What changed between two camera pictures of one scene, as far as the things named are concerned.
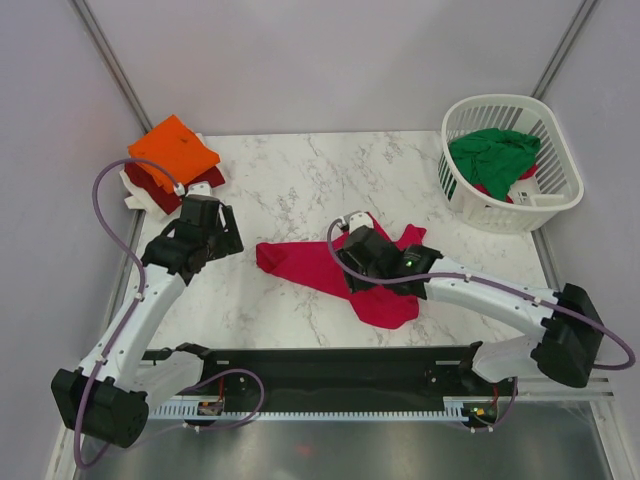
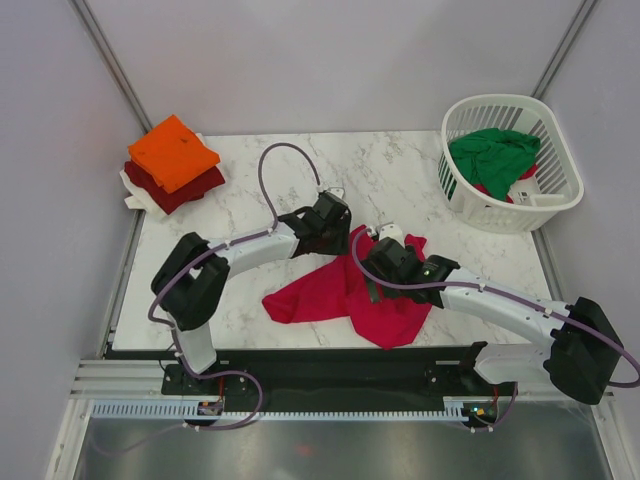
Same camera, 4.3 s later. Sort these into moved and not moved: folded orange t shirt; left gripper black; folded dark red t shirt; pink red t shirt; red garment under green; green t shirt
Moved: pink red t shirt; left gripper black
Not moved: folded orange t shirt; folded dark red t shirt; red garment under green; green t shirt
